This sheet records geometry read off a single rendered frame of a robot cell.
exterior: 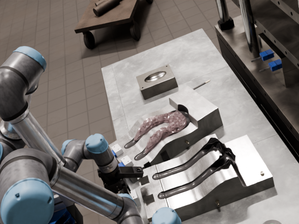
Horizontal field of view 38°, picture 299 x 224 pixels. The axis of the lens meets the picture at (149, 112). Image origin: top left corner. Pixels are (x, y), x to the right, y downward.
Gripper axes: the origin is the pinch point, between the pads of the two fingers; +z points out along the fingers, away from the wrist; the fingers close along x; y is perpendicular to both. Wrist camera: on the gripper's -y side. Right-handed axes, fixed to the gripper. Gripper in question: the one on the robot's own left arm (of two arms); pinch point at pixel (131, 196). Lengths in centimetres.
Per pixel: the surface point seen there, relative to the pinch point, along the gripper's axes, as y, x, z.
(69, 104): 48, -223, 85
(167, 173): -17.8, -0.8, -3.4
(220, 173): -36.5, 15.1, -8.7
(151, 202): -7.4, 8.7, -1.7
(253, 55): -85, -66, 4
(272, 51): -87, -43, -10
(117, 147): -0.4, -28.7, -3.6
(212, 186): -31.7, 17.5, -6.9
